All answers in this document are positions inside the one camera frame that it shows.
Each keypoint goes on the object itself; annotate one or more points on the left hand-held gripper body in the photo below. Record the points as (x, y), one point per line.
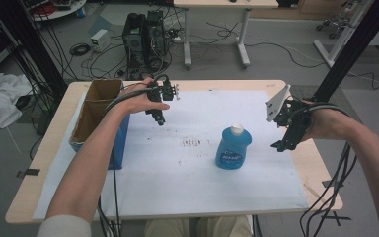
(164, 90)

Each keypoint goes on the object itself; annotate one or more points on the black computer tower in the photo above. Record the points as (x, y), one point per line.
(133, 42)
(156, 36)

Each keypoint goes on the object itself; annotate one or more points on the white cloth pile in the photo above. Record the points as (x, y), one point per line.
(0, 98)

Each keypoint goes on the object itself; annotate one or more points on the wooden table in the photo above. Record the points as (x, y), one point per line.
(309, 164)

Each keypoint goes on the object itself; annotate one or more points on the white desk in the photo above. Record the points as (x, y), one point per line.
(227, 3)

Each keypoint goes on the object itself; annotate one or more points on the person's left hand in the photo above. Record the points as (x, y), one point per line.
(138, 100)

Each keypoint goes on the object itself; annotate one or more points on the white table mat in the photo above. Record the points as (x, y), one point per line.
(184, 184)

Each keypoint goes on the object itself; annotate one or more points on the small white box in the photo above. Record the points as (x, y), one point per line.
(100, 39)

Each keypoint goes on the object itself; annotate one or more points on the round white table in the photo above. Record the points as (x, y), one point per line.
(62, 11)

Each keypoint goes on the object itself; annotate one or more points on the black floor tape strip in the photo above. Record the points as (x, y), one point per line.
(29, 172)

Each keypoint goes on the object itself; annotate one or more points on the blue detergent bottle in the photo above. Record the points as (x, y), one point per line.
(233, 148)

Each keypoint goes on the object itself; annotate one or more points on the white stand frame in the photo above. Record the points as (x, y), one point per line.
(342, 36)

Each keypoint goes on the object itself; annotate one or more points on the black metal stand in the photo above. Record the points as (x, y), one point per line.
(352, 49)
(42, 56)

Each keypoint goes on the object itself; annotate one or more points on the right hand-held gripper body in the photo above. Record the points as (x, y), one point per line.
(294, 115)

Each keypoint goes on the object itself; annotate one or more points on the office chair base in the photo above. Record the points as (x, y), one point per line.
(334, 23)

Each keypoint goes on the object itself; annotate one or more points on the person's right hand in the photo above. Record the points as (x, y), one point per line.
(329, 125)

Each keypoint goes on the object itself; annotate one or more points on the person's beige trouser legs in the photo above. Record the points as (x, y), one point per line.
(223, 227)

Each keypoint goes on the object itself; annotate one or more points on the person's light sleeve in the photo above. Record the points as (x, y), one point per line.
(64, 227)

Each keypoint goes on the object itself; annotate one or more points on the open cardboard box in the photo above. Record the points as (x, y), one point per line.
(95, 95)

